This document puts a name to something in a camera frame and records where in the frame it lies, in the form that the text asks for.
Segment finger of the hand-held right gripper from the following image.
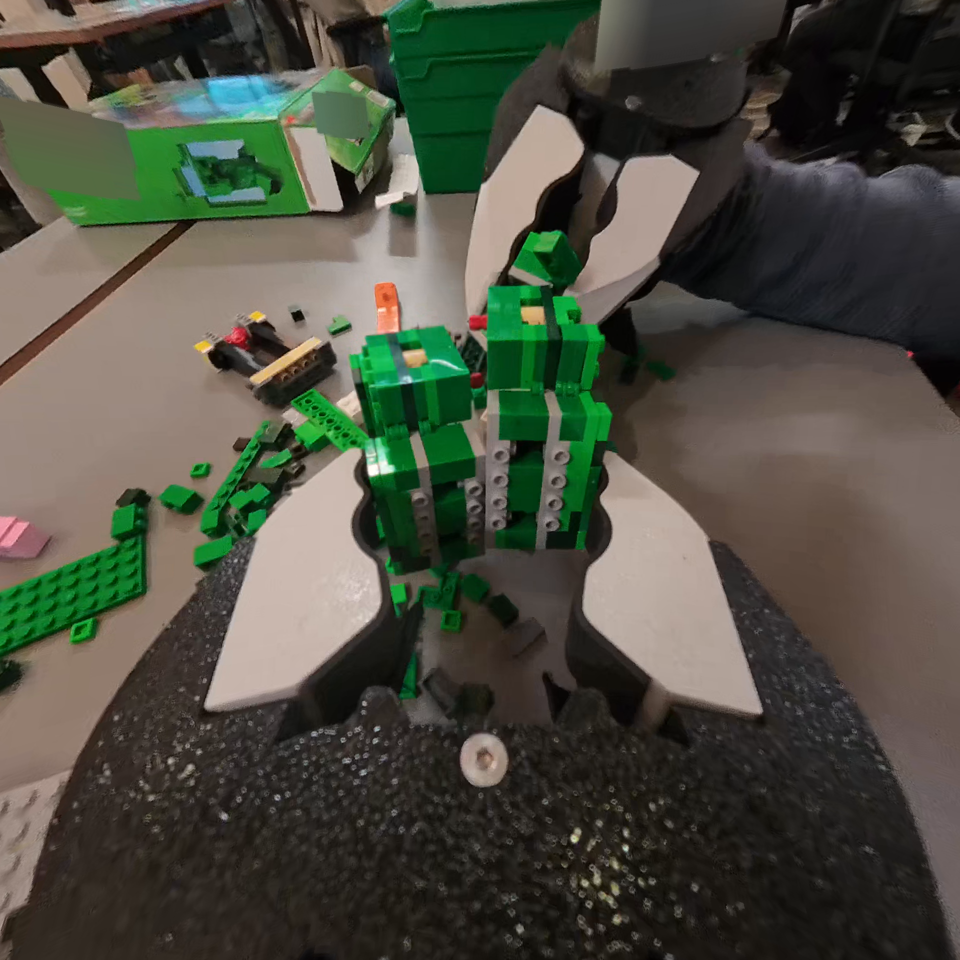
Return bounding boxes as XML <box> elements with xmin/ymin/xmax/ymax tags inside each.
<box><xmin>566</xmin><ymin>153</ymin><xmax>704</xmax><ymax>322</ymax></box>
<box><xmin>463</xmin><ymin>103</ymin><xmax>588</xmax><ymax>318</ymax></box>

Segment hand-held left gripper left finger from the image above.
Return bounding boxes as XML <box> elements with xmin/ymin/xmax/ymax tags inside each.
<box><xmin>202</xmin><ymin>448</ymin><xmax>423</xmax><ymax>727</ymax></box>

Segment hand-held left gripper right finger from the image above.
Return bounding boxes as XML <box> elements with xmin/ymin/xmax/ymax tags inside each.
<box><xmin>564</xmin><ymin>450</ymin><xmax>766</xmax><ymax>729</ymax></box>

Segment small green sloped piece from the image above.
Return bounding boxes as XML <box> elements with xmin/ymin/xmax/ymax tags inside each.
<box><xmin>512</xmin><ymin>228</ymin><xmax>586</xmax><ymax>288</ymax></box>

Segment green striped brick model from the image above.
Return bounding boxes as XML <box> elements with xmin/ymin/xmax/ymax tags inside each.
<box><xmin>348</xmin><ymin>283</ymin><xmax>614</xmax><ymax>577</ymax></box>

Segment person's right forearm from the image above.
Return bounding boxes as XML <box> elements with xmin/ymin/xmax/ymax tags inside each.
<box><xmin>658</xmin><ymin>142</ymin><xmax>960</xmax><ymax>365</ymax></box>

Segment grey desk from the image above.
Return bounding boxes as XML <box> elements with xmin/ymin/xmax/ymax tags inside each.
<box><xmin>0</xmin><ymin>116</ymin><xmax>960</xmax><ymax>960</ymax></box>

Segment stack of green bins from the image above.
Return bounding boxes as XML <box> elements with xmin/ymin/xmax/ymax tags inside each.
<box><xmin>382</xmin><ymin>0</ymin><xmax>603</xmax><ymax>196</ymax></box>

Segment pile of loose green bricks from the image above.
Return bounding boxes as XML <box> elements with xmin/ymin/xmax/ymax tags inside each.
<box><xmin>112</xmin><ymin>378</ymin><xmax>545</xmax><ymax>702</ymax></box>

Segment long green plate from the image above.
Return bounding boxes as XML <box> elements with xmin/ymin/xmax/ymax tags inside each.
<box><xmin>198</xmin><ymin>420</ymin><xmax>275</xmax><ymax>539</ymax></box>

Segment black office chair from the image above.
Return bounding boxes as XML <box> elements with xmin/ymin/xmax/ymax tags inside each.
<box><xmin>772</xmin><ymin>0</ymin><xmax>960</xmax><ymax>155</ymax></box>

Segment green studded plate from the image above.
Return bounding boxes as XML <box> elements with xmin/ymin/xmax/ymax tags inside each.
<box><xmin>0</xmin><ymin>534</ymin><xmax>148</xmax><ymax>658</ymax></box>

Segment black and yellow brick build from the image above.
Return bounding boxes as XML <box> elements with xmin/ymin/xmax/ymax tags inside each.
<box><xmin>192</xmin><ymin>310</ymin><xmax>339</xmax><ymax>408</ymax></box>

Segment pink toy pig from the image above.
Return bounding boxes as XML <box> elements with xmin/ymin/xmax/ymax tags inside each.
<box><xmin>0</xmin><ymin>515</ymin><xmax>53</xmax><ymax>561</ymax></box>

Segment light grey studded plate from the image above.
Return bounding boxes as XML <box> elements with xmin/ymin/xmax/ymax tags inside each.
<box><xmin>0</xmin><ymin>772</ymin><xmax>73</xmax><ymax>913</ymax></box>

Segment green toy box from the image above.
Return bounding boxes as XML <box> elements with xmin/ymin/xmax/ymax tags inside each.
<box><xmin>0</xmin><ymin>67</ymin><xmax>397</xmax><ymax>226</ymax></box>

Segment dark wooden table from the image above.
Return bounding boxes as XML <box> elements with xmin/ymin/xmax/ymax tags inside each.
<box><xmin>0</xmin><ymin>0</ymin><xmax>235</xmax><ymax>102</ymax></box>

